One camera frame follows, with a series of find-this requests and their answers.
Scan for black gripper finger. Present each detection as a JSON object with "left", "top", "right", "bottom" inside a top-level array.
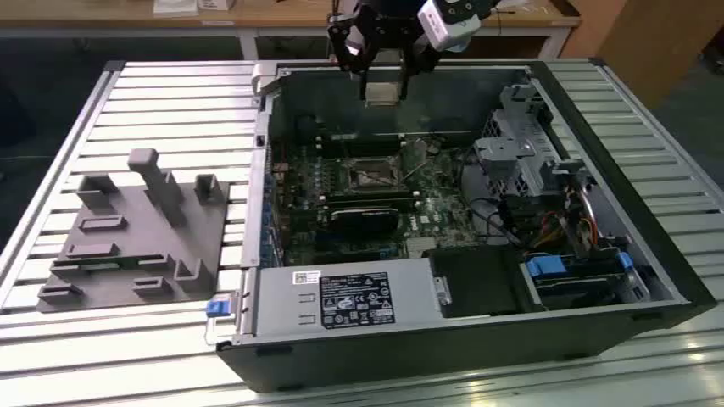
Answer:
[
  {"left": 398, "top": 40, "right": 441, "bottom": 101},
  {"left": 325, "top": 12, "right": 374, "bottom": 101}
]

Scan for silver cpu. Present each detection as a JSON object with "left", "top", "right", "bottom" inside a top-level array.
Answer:
[{"left": 364, "top": 81, "right": 401, "bottom": 107}]

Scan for cpu socket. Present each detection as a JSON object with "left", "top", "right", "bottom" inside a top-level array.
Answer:
[{"left": 345, "top": 156, "right": 406, "bottom": 191}]

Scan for wooden desk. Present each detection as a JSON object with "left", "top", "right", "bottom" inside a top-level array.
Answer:
[{"left": 0, "top": 0, "right": 582, "bottom": 60}]

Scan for grey metal drive cage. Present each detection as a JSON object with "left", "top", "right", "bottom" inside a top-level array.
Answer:
[{"left": 473, "top": 82, "right": 594, "bottom": 196}]

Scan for white box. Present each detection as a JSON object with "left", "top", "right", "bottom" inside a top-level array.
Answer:
[{"left": 152, "top": 0, "right": 200, "bottom": 18}]

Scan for black ram stick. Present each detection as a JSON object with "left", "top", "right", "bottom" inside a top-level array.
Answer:
[{"left": 325, "top": 189, "right": 420, "bottom": 200}]

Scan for green motherboard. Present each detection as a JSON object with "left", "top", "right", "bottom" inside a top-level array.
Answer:
[{"left": 265, "top": 135, "right": 493, "bottom": 268}]

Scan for black graphics card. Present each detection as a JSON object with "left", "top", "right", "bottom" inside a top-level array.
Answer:
[{"left": 326, "top": 205, "right": 400, "bottom": 234}]

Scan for wooden cabinet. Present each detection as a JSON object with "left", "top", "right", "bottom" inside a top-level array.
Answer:
[{"left": 562, "top": 0, "right": 724, "bottom": 111}]

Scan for black plastic shroud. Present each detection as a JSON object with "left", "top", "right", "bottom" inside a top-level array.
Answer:
[{"left": 426, "top": 245, "right": 536, "bottom": 319}]

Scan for blue disk carrier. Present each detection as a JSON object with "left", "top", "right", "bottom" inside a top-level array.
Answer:
[{"left": 522, "top": 253, "right": 569, "bottom": 282}]

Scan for grey parts rack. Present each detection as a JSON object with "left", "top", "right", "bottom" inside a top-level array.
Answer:
[{"left": 33, "top": 148, "right": 233, "bottom": 315}]

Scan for silver power supply unit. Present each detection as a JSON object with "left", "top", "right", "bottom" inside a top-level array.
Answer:
[{"left": 240, "top": 258, "right": 440, "bottom": 340}]

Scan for green ram stick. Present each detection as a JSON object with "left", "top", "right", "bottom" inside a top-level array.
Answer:
[{"left": 76, "top": 257, "right": 142, "bottom": 270}]

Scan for black open pc case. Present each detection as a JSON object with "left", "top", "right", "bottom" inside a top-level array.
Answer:
[{"left": 213, "top": 58, "right": 718, "bottom": 393}]

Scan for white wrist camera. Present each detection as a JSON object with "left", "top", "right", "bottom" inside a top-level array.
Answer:
[{"left": 416, "top": 0, "right": 482, "bottom": 54}]

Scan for coloured wire bundle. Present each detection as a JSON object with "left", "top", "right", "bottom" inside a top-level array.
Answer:
[{"left": 530, "top": 211, "right": 601, "bottom": 251}]

